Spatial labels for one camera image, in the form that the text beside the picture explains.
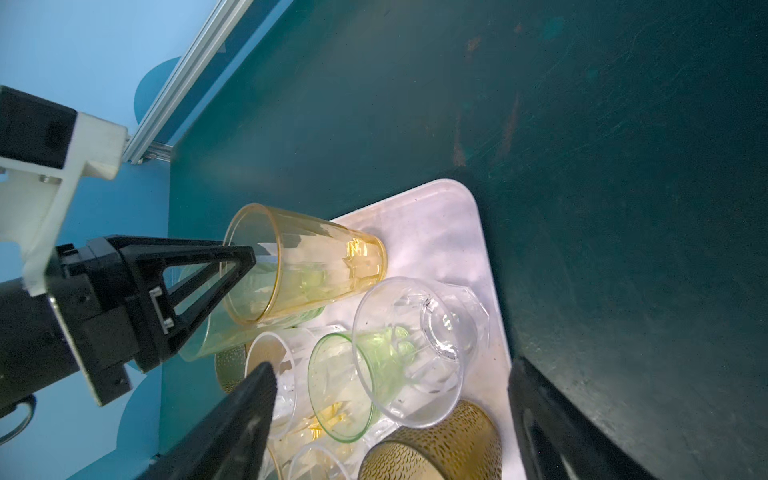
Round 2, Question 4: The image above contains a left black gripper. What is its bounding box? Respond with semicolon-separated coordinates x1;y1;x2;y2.
46;236;257;406

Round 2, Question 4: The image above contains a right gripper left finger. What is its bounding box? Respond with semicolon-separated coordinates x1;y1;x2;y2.
139;362;277;479

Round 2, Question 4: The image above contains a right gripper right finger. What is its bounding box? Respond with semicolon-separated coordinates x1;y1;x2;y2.
508;357;653;479

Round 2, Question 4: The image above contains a tall green glass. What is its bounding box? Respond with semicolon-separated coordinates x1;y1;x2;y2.
180;264;327;362

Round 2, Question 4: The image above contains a dark amber dimpled glass back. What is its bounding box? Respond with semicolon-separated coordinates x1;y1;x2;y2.
214;344;247;394

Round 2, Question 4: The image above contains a dark amber dimpled glass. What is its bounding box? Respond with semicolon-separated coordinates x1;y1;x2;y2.
214;344;247;394
358;400;503;480

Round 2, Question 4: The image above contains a dark amber dimpled glass front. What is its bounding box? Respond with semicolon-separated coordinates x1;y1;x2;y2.
358;400;503;480

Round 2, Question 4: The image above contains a clear faceted glass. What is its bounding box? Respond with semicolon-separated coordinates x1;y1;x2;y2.
288;442;364;480
351;277;490;428

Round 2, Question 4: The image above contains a small green glass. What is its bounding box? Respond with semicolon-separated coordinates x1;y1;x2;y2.
307;326;415;443

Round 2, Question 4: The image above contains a tall amber glass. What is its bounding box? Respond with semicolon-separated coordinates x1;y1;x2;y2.
222;203;388;326

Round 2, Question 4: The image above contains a lilac plastic tray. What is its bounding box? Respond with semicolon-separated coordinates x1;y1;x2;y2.
335;179;525;479

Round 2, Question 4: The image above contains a short orange glass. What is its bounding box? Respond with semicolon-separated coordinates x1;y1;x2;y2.
257;420;340;479

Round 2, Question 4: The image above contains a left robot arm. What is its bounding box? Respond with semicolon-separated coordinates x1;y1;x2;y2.
1;236;257;443

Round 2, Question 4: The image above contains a left aluminium frame post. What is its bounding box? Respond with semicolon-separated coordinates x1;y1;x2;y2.
122;0;253;164

